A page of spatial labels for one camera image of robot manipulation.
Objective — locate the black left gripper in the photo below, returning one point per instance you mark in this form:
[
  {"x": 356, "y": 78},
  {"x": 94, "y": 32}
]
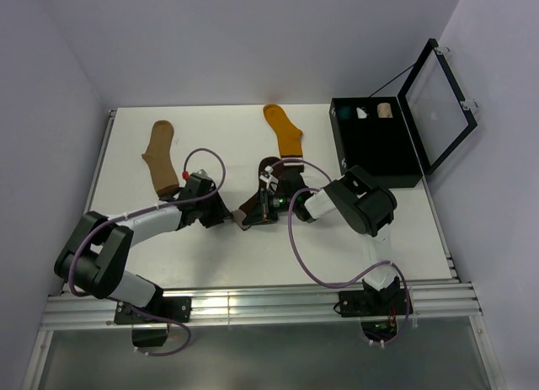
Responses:
[{"x": 220, "y": 212}]

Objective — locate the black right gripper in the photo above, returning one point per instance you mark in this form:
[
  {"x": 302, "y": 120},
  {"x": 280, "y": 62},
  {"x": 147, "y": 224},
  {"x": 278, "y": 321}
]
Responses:
[{"x": 268, "y": 213}]

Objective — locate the dark brown striped-cuff sock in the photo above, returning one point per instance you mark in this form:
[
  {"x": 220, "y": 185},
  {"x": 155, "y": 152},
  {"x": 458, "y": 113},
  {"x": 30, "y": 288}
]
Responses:
[{"x": 250, "y": 213}]

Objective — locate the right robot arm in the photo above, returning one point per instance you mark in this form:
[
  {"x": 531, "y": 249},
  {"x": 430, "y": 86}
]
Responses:
[{"x": 366, "y": 206}]

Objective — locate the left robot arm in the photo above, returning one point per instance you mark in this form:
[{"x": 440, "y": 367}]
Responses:
[{"x": 95, "y": 256}]

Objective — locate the mustard yellow striped-cuff sock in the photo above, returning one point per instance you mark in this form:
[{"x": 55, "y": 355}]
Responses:
[{"x": 289, "y": 137}]

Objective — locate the tan ribbed sock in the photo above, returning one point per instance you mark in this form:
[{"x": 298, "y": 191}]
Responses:
[{"x": 157, "y": 157}]

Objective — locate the teal rolled sock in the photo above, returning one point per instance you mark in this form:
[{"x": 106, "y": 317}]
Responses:
[{"x": 345, "y": 113}]

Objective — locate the black storage box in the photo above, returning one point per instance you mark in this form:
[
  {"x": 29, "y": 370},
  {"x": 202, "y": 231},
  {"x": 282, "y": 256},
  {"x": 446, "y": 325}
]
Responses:
[{"x": 382, "y": 147}]

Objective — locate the white rolled sock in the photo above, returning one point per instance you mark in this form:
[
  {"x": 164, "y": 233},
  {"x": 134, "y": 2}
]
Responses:
[{"x": 361, "y": 113}]

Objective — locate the beige rolled sock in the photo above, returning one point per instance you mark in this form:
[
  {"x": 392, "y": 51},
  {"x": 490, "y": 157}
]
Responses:
[{"x": 384, "y": 111}]

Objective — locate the glass box lid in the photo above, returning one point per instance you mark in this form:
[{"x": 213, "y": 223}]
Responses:
[{"x": 438, "y": 115}]

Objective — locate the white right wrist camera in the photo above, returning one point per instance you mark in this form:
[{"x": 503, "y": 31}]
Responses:
[{"x": 267, "y": 178}]

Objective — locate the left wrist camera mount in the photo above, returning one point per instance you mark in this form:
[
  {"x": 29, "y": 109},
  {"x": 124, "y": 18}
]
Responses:
[{"x": 200, "y": 174}]

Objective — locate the aluminium front frame rails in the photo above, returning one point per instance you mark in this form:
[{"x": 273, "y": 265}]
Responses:
[{"x": 266, "y": 305}]

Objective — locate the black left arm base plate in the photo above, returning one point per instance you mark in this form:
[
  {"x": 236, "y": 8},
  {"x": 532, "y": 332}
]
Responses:
[{"x": 176, "y": 309}]

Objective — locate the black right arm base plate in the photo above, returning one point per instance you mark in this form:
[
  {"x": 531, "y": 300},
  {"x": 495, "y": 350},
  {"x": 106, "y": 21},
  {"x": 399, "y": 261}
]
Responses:
[{"x": 367, "y": 303}]

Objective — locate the aluminium table edge rail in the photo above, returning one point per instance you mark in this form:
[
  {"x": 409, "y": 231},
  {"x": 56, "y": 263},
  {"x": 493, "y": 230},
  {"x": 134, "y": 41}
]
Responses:
[{"x": 99, "y": 163}]

